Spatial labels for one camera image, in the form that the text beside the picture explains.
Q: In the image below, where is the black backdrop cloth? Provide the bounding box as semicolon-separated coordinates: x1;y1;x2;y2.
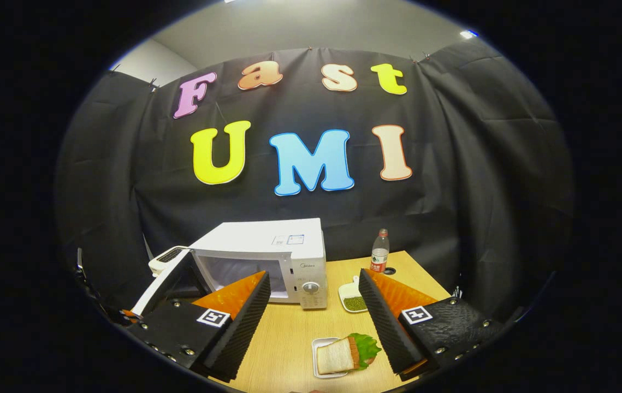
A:
54;41;576;328

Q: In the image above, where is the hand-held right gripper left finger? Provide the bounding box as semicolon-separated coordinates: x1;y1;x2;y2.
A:
124;271;272;383

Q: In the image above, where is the white microwave oven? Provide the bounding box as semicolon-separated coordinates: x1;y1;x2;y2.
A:
131;218;328;318

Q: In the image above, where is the clear plastic water bottle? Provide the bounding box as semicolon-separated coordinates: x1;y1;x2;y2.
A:
371;229;390;273

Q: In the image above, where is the white toaster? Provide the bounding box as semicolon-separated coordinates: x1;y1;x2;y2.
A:
149;246;191;276

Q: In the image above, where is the small white tray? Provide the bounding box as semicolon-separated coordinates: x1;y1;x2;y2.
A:
312;337;353;379

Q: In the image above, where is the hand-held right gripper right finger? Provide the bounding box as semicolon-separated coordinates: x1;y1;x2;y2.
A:
358;268;506;382

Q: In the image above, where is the sandwich with green lettuce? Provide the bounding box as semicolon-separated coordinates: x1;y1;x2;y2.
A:
317;332;383;375

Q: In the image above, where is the small white dish of beans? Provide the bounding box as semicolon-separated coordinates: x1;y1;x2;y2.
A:
338;276;369;313

